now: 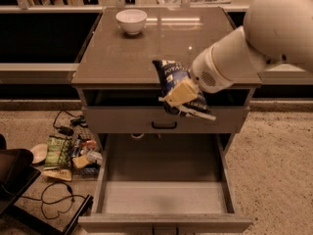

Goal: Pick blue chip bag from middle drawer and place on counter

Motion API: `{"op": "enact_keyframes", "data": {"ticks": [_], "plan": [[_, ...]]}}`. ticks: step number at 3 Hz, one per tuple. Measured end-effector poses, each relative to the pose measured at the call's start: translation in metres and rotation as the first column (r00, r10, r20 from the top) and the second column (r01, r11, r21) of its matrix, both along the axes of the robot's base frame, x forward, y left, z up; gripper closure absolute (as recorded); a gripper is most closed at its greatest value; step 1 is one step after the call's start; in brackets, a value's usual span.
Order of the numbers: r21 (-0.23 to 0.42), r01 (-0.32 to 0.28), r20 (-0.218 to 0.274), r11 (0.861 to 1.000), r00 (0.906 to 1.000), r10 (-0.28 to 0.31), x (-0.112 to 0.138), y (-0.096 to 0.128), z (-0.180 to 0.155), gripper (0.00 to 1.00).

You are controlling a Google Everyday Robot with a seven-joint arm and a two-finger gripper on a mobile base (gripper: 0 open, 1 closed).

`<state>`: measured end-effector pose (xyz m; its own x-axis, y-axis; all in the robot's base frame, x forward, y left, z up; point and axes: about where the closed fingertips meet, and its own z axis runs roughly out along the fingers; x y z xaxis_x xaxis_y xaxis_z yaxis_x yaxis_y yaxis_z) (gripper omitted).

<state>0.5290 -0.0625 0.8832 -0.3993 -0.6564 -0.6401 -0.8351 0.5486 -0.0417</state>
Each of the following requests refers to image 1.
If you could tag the green chip bag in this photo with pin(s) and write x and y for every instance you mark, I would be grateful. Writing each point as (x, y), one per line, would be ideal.
(57, 152)

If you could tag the blue can on floor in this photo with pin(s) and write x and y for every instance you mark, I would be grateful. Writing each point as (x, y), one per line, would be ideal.
(75, 149)

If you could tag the yellow chip bag on floor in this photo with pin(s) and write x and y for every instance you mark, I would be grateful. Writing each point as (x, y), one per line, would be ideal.
(62, 174)

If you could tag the white ceramic bowl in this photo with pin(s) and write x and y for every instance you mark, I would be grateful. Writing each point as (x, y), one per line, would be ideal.
(131, 21)

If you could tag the grey drawer cabinet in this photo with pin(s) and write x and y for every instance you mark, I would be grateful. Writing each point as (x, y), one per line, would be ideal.
(117, 70)

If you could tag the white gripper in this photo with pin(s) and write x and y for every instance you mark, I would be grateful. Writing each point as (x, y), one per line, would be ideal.
(204, 72)

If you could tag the open lower grey drawer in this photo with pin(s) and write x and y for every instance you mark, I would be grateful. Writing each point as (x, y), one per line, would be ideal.
(164, 184)

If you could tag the white plate on floor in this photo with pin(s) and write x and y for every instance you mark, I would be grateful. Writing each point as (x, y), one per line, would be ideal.
(39, 153)

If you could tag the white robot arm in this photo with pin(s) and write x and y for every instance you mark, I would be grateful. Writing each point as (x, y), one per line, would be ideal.
(273, 32)

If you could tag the closed grey drawer black handle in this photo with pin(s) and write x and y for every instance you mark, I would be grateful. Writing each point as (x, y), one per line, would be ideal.
(157, 120)

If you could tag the blue chip bag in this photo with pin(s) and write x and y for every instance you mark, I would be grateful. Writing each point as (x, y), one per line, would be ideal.
(169, 74)

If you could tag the yellow sponge on floor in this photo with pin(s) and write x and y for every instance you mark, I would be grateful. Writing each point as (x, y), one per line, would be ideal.
(81, 162)

